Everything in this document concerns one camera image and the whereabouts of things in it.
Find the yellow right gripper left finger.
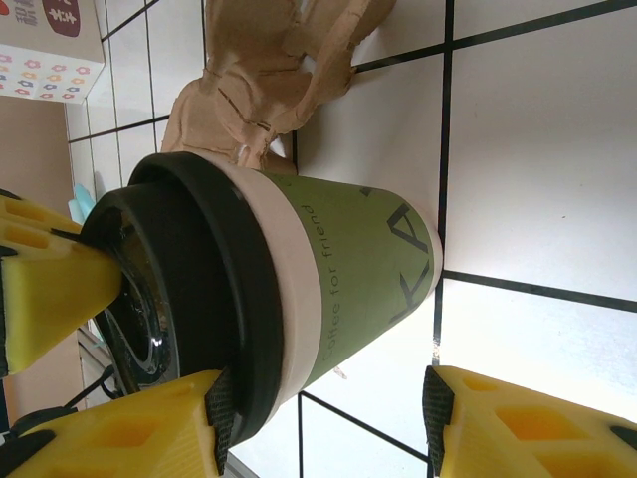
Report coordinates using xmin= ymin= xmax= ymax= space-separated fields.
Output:
xmin=0 ymin=366 xmax=236 ymax=478

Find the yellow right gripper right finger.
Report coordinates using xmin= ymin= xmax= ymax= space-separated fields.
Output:
xmin=422 ymin=364 xmax=637 ymax=478

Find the white printed paper bag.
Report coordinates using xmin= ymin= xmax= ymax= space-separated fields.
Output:
xmin=0 ymin=0 xmax=106 ymax=107

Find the black coffee cup lid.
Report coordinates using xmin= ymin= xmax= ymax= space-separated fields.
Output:
xmin=79 ymin=151 xmax=286 ymax=438

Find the green paper coffee cup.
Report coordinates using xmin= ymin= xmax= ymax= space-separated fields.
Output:
xmin=226 ymin=166 xmax=447 ymax=402

